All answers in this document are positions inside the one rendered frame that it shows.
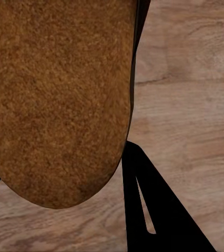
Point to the sandal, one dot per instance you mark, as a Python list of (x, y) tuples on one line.
[(67, 75)]

